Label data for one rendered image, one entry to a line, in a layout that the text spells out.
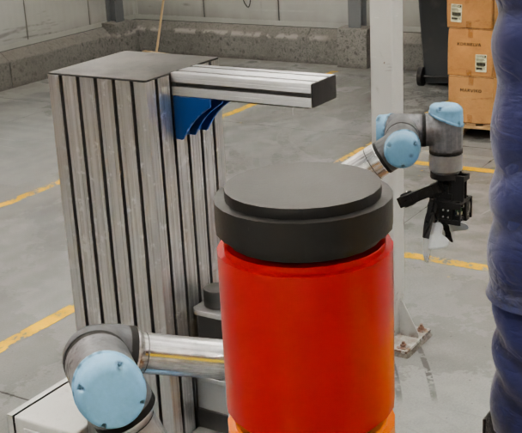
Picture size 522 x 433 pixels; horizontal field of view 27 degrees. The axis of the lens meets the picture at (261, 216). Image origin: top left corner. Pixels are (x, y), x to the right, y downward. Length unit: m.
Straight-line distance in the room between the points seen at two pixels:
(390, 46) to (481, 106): 4.20
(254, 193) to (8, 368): 5.39
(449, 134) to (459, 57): 6.85
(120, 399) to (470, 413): 3.31
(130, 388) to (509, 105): 0.81
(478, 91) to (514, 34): 7.35
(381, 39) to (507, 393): 3.19
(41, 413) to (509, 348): 1.08
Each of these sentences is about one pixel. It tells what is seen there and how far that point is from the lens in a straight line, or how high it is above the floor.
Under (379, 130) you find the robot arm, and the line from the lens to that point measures 2.41.
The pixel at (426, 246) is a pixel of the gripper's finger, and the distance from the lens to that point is 2.47.
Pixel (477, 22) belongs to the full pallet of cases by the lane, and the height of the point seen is 1.00.
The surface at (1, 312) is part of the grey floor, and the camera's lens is 6.35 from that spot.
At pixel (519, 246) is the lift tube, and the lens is 1.99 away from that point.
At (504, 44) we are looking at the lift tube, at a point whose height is 2.09.
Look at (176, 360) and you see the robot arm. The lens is 1.99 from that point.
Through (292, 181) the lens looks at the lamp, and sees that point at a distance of 0.30.
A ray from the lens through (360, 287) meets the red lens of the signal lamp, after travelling 0.29.
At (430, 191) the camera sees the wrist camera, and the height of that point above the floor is 1.68.
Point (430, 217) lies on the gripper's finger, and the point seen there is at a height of 1.62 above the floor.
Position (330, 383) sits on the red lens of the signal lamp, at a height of 2.29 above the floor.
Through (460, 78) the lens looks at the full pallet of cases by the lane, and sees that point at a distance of 9.29.
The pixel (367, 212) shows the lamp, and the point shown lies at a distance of 0.28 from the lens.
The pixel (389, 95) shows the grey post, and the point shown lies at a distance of 5.17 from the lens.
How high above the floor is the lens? 2.43
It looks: 19 degrees down
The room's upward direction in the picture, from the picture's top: 3 degrees counter-clockwise
